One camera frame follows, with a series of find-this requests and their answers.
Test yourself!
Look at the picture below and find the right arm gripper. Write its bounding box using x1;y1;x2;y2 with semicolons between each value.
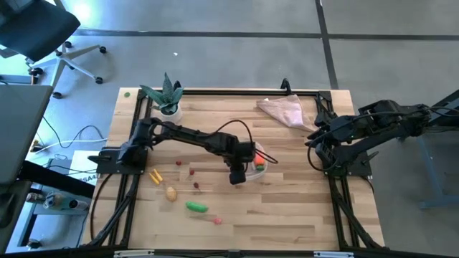
304;115;358;148

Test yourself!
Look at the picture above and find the clear plastic tupperware container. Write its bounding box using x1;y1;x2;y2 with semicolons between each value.
245;140;268;181

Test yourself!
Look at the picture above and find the pale pink cloth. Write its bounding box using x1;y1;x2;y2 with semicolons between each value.
256;94;318;133

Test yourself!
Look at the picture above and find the snake plant in white pot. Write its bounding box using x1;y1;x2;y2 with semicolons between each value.
139;72;184;124

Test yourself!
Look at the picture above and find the silver aluminium bar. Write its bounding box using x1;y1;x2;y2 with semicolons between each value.
313;251;354;258
113;250;155;258

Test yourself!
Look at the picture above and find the white printed box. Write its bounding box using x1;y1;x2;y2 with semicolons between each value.
67;150;105;186

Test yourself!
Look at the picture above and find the grey device with lenses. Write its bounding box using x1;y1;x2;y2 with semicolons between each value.
27;191;90;212

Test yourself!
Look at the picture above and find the grey desk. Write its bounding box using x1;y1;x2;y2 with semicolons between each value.
0;85;54;184

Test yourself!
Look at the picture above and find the black office chair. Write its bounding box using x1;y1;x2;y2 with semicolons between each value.
0;0;108;100

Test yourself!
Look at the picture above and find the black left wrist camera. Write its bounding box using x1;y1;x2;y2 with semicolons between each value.
229;168;247;186

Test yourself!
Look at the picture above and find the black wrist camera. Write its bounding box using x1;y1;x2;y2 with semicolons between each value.
229;168;247;186
316;113;336;128

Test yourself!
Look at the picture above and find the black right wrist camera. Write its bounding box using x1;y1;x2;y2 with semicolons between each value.
316;113;336;128

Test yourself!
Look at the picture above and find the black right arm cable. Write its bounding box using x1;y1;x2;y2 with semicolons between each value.
307;132;340;172

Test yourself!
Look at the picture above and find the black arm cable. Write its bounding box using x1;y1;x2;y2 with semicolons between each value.
307;132;340;172
211;119;279;166

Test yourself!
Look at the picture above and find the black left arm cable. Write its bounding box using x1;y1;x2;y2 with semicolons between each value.
211;119;279;166

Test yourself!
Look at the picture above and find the black aluminium table frame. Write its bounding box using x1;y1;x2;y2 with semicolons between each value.
80;87;387;252

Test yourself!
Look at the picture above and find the black floor cable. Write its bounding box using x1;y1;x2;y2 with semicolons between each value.
42;114;105;148

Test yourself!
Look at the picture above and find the white floor cable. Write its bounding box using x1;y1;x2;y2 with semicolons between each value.
34;137;108;155

